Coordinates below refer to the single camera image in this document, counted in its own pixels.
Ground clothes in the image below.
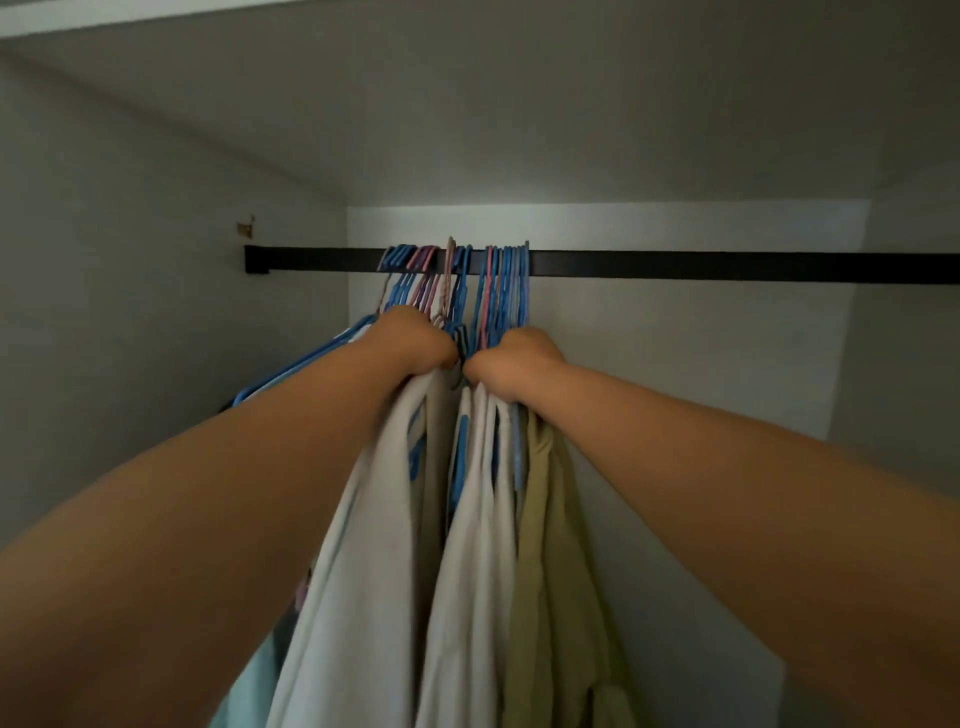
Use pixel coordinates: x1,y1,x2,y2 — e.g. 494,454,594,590
209,359,526,728

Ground person's left forearm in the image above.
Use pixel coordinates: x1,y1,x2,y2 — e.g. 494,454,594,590
0,329,410,728

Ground black clothes rail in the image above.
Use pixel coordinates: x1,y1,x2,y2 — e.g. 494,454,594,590
243,244,960,286

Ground person's right hand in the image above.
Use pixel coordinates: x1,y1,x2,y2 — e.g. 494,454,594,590
462,327,570,406

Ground person's right forearm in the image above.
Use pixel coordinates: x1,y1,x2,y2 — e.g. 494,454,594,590
524,359,960,728

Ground person's left hand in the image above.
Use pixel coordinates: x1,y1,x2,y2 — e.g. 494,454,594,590
367,305,460,380

